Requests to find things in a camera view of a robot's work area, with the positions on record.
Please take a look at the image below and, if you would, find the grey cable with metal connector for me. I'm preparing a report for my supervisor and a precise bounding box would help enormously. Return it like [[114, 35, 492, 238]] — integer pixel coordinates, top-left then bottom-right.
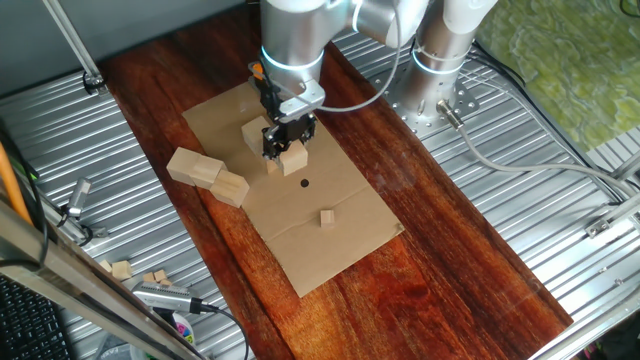
[[435, 98, 640, 197]]

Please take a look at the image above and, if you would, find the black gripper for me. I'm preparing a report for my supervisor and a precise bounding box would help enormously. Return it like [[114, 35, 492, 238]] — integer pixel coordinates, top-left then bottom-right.
[[262, 112, 319, 163]]

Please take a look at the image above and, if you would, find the aluminium frame beam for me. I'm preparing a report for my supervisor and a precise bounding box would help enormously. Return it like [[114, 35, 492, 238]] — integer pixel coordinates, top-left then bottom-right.
[[0, 197, 209, 360]]

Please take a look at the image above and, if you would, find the black camera cable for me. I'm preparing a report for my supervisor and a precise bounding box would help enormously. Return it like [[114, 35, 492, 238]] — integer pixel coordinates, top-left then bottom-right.
[[188, 298, 251, 360]]

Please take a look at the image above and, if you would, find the light grey arm cable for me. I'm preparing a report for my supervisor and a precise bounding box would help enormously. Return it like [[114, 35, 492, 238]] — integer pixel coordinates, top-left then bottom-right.
[[249, 0, 404, 114]]

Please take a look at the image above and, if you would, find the orange tube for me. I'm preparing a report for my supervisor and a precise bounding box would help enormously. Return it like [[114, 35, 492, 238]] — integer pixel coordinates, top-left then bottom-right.
[[0, 141, 32, 226]]

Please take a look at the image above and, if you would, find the brown cardboard sheet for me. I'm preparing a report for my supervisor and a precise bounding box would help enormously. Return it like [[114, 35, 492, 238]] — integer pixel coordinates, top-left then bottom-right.
[[182, 81, 405, 299]]

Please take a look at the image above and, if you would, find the black keyboard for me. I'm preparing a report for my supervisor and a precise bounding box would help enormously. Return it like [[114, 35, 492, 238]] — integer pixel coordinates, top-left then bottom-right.
[[0, 276, 76, 360]]

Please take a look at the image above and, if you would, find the aluminium profile rail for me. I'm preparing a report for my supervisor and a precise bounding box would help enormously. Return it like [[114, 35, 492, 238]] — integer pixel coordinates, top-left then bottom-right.
[[583, 192, 640, 240], [609, 149, 640, 182]]

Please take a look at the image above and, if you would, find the silver ridged camera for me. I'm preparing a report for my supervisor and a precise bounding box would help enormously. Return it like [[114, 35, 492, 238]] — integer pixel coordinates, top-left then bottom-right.
[[131, 280, 204, 316]]

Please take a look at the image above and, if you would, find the thin metal stand rod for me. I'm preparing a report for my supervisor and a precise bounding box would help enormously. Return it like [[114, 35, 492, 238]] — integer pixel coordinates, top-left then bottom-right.
[[41, 0, 109, 97]]

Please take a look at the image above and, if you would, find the metal camera stand bracket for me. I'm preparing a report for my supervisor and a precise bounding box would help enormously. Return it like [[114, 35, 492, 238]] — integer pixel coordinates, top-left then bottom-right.
[[37, 197, 110, 247]]

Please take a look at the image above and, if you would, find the silver camera mount bracket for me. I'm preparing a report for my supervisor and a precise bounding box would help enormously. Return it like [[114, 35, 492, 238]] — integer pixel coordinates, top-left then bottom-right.
[[277, 79, 327, 124]]

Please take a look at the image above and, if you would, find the silver camera on stand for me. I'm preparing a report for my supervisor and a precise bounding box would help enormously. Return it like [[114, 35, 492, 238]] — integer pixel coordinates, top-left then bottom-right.
[[66, 177, 94, 220]]

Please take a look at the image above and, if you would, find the reddish brown wooden board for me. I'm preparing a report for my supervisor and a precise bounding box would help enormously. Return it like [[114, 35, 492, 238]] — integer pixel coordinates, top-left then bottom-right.
[[97, 0, 575, 360]]

